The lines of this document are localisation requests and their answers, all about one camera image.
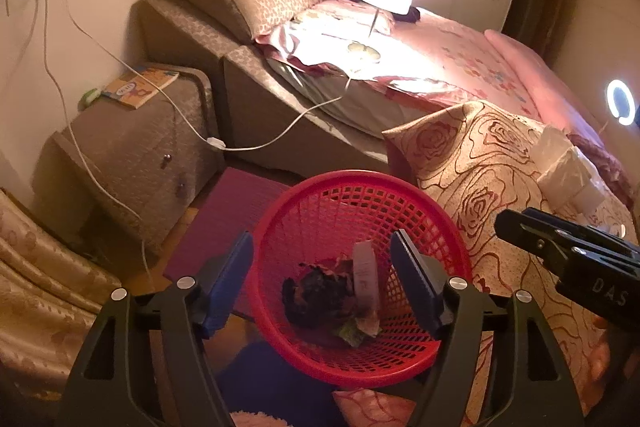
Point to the dark crumpled wrapper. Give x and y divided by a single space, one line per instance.
315 292

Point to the brown upholstered bed frame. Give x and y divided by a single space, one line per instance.
250 107

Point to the white tissue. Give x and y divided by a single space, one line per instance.
575 187

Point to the purple floor mat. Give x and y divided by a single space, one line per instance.
225 217

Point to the gold patterned cloth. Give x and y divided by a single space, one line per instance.
45 297

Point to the pink floral pillow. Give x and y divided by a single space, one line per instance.
310 32

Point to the brown upholstered nightstand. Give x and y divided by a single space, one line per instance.
130 147

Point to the rose pattern blanket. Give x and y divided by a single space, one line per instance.
480 187

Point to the dark curtain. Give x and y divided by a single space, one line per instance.
532 2

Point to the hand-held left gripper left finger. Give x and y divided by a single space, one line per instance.
232 277

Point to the red plastic mesh basket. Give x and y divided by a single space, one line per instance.
300 217

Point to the pink folded quilt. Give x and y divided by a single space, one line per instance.
540 82

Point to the blue rug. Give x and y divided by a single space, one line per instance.
280 387

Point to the orange children's book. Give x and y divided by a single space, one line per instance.
140 88

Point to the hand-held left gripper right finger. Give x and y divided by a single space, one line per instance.
412 272

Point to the green crumpled wrapper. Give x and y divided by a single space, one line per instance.
352 332

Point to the white paper strip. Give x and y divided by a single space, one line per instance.
365 272

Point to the pink floral bedsheet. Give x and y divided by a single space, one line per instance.
450 52

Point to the small green object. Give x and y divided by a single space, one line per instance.
90 99

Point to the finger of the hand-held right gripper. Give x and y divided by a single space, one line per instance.
530 232
590 227

